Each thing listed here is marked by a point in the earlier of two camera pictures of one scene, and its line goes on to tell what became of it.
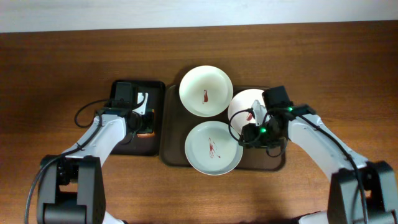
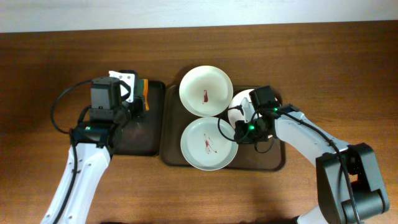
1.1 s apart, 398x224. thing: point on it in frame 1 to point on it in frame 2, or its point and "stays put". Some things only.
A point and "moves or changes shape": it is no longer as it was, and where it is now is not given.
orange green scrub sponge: (146, 135) to (142, 88)
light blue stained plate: (211, 149) moves or changes shape
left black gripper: (148, 123) to (137, 104)
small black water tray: (123, 95) stays put
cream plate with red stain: (206, 91) stays put
